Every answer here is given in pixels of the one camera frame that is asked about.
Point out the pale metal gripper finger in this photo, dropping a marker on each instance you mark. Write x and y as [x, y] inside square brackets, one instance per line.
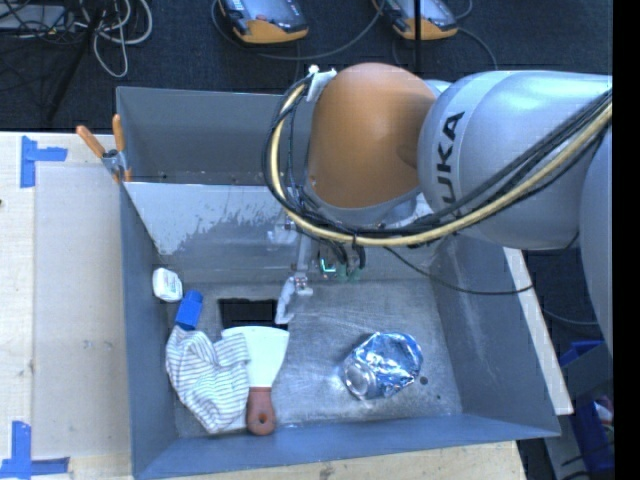
[286, 302]

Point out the black flat block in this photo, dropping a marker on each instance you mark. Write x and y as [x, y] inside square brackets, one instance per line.
[246, 311]

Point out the grey metal bin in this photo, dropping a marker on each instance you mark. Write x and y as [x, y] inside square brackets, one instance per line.
[380, 318]

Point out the blue plastic cap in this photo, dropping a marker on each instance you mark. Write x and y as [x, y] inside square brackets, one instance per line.
[189, 311]

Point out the white striped cloth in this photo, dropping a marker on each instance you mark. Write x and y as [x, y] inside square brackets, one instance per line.
[207, 378]

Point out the small white plastic bottle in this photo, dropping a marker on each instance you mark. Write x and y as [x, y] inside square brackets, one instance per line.
[166, 284]

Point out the pale wood flat board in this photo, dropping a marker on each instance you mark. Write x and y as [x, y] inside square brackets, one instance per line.
[75, 293]

